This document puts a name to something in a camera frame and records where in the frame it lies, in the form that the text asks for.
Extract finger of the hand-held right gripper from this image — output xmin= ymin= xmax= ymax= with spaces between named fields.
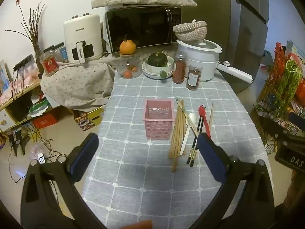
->
xmin=272 ymin=124 xmax=297 ymax=145
xmin=289 ymin=113 xmax=305 ymax=126

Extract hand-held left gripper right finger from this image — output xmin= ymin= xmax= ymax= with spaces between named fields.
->
xmin=191 ymin=132 xmax=274 ymax=229

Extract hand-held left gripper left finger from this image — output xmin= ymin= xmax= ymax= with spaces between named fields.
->
xmin=20 ymin=132 xmax=108 ymax=229

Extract white plastic spoon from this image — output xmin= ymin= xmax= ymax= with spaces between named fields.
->
xmin=180 ymin=113 xmax=197 ymax=156

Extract patterned wooden chopstick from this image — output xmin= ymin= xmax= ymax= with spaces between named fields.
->
xmin=176 ymin=97 xmax=199 ymax=137

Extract red plastic spoon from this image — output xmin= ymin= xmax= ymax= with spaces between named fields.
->
xmin=198 ymin=105 xmax=212 ymax=140

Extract pink plastic utensil basket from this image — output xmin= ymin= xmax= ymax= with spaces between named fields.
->
xmin=143 ymin=99 xmax=174 ymax=140

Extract person's right hand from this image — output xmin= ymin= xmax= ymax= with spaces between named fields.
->
xmin=287 ymin=170 xmax=305 ymax=208

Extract person's left hand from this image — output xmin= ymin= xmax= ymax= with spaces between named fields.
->
xmin=127 ymin=220 xmax=153 ymax=229

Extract patterned cardboard box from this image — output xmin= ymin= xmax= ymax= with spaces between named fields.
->
xmin=74 ymin=107 xmax=105 ymax=131

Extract red flat box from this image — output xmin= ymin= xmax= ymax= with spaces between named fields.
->
xmin=32 ymin=113 xmax=59 ymax=129

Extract black floor clips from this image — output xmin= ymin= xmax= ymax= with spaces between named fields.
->
xmin=8 ymin=130 xmax=30 ymax=156

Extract blue and white box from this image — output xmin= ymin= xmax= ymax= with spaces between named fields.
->
xmin=286 ymin=40 xmax=305 ymax=65

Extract floral cabinet cover cloth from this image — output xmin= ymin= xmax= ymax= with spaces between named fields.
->
xmin=40 ymin=50 xmax=167 ymax=108

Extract orange plastic bags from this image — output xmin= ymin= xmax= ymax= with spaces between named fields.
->
xmin=274 ymin=42 xmax=305 ymax=101

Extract labelled red spice jar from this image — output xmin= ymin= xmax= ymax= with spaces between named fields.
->
xmin=186 ymin=64 xmax=203 ymax=91

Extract wooden shelf cabinet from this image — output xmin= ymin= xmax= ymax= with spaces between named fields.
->
xmin=0 ymin=76 xmax=43 ymax=130

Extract tall red spice jar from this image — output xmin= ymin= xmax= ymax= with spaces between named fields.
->
xmin=173 ymin=54 xmax=187 ymax=84

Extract pink cloth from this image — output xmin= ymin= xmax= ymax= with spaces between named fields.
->
xmin=10 ymin=67 xmax=41 ymax=89

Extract red label snack jar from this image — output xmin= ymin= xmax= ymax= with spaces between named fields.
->
xmin=39 ymin=50 xmax=59 ymax=77

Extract white electric cooking pot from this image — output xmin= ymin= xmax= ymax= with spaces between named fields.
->
xmin=176 ymin=39 xmax=253 ymax=84

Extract clear glass jar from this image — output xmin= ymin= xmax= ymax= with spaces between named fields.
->
xmin=117 ymin=53 xmax=142 ymax=79

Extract white ceramic bowl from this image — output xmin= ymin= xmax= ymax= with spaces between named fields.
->
xmin=142 ymin=55 xmax=175 ymax=80

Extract clear storage containers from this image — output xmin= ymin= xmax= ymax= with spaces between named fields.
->
xmin=43 ymin=42 xmax=68 ymax=64

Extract dark glass vase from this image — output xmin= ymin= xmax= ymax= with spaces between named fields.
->
xmin=33 ymin=43 xmax=44 ymax=73

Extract black power strip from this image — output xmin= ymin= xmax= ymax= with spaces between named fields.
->
xmin=13 ymin=54 xmax=34 ymax=71

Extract green pumpkin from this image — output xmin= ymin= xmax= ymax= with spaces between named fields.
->
xmin=148 ymin=51 xmax=168 ymax=67

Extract large orange with stem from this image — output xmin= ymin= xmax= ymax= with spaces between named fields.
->
xmin=119 ymin=35 xmax=137 ymax=55

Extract white air fryer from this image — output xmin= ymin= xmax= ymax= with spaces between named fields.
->
xmin=63 ymin=14 xmax=103 ymax=64

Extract woven straw basket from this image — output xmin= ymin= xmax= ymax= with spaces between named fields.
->
xmin=173 ymin=20 xmax=207 ymax=40

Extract grey refrigerator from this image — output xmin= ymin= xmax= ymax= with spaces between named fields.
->
xmin=175 ymin=0 xmax=270 ymax=93

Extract dried bare branches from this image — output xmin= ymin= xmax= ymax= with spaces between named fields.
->
xmin=5 ymin=0 xmax=46 ymax=46

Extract black microwave oven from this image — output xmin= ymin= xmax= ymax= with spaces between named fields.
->
xmin=105 ymin=5 xmax=183 ymax=54

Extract black wire rack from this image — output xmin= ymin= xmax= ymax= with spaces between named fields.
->
xmin=253 ymin=43 xmax=305 ymax=155

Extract green stringy bundle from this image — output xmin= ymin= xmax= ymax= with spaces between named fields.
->
xmin=274 ymin=60 xmax=303 ymax=115

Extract black floor cable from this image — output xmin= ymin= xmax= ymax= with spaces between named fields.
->
xmin=8 ymin=119 xmax=68 ymax=184

